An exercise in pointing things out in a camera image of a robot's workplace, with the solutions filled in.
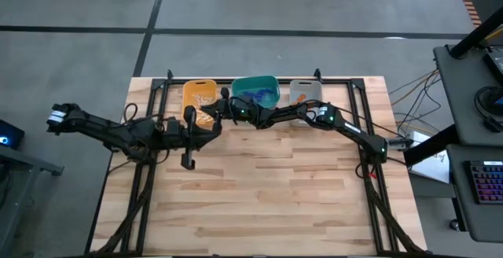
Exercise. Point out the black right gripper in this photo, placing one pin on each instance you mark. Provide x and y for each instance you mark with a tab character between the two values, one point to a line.
241	112

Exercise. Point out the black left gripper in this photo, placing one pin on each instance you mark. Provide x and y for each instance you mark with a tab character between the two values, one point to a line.
189	144

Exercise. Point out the purple plastic spider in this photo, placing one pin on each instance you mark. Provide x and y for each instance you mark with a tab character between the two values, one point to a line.
250	93
269	91
259	97

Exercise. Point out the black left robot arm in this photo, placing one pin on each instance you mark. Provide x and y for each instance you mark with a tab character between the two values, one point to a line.
110	130

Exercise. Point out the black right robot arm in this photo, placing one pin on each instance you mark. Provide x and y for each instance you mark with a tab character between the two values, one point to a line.
353	130

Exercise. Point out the orange plastic bin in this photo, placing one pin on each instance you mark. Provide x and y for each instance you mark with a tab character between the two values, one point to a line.
188	93

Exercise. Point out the teal plastic bin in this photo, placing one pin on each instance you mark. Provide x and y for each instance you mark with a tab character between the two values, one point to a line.
239	85

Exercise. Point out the white plastic bin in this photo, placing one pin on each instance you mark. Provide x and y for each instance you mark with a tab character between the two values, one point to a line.
310	91

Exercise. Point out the grey metal side table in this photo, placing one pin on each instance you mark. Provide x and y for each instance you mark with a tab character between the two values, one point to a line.
19	195

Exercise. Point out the black box blue light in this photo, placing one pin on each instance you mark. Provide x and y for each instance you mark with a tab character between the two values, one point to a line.
9	134

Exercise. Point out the white power adapter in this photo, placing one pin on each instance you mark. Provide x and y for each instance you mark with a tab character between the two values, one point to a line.
419	137

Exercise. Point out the black caster wheel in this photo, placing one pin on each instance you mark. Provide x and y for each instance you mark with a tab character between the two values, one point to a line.
454	224

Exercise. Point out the black headset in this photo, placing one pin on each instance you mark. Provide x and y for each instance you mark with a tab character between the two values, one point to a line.
489	122

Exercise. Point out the backlit rainbow keyboard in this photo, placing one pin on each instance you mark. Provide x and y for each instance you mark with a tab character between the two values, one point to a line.
487	181

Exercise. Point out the black laptop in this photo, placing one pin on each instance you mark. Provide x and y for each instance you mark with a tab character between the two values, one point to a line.
496	65

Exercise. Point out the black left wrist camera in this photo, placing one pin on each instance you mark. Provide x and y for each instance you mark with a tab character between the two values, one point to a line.
173	126

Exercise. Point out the black metal post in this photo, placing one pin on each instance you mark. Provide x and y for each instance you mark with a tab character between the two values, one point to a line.
475	34
432	146

